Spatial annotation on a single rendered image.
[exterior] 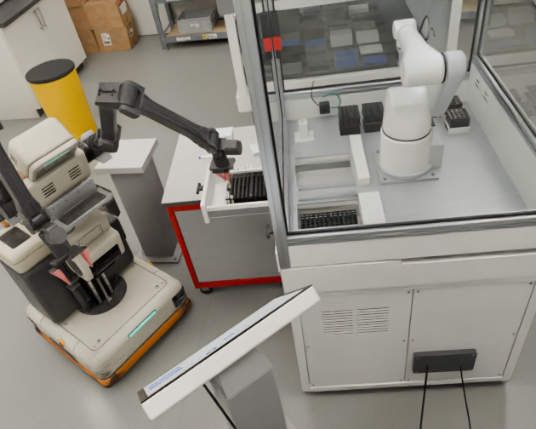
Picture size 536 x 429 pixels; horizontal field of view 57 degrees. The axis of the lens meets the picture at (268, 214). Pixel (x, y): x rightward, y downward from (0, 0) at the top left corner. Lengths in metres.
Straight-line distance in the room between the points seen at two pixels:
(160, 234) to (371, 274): 1.67
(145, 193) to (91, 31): 3.88
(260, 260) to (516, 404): 1.39
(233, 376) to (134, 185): 1.72
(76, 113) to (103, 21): 2.04
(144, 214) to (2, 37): 2.65
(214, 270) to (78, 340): 0.78
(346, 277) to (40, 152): 1.19
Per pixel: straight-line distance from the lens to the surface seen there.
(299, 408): 2.49
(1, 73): 5.39
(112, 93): 1.74
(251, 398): 1.46
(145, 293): 2.72
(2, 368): 3.20
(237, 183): 2.19
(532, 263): 1.92
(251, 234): 2.54
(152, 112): 1.75
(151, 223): 3.06
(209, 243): 2.61
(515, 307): 2.12
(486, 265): 1.86
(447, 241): 1.73
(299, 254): 1.68
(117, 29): 6.39
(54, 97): 4.54
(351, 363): 2.27
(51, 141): 1.99
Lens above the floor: 2.23
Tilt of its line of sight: 42 degrees down
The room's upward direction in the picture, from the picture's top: 10 degrees counter-clockwise
